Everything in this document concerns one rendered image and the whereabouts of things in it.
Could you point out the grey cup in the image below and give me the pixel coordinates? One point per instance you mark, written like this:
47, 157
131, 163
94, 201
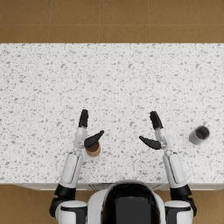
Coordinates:
199, 135

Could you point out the brown cup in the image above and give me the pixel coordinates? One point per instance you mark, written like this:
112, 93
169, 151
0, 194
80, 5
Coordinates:
93, 149

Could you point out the red berry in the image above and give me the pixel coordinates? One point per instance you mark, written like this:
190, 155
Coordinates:
198, 136

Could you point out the robot body dark round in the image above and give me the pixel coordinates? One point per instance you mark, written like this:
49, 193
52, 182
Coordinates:
130, 204

